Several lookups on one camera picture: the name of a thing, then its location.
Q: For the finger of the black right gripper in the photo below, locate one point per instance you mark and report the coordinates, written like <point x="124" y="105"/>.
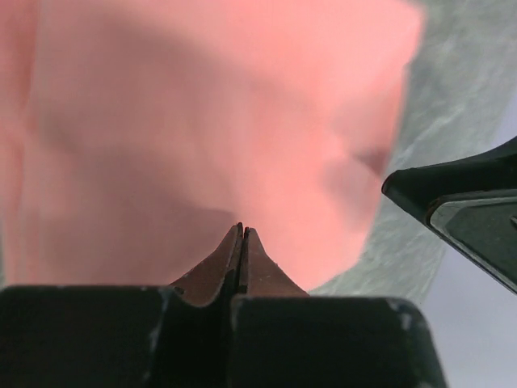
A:
<point x="469" y="203"/>

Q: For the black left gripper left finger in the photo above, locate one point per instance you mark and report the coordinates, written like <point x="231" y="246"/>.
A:
<point x="123" y="336"/>

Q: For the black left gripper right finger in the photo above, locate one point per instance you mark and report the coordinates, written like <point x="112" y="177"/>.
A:
<point x="282" y="337"/>

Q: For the salmon pink t shirt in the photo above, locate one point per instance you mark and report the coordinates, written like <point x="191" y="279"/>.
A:
<point x="134" y="134"/>

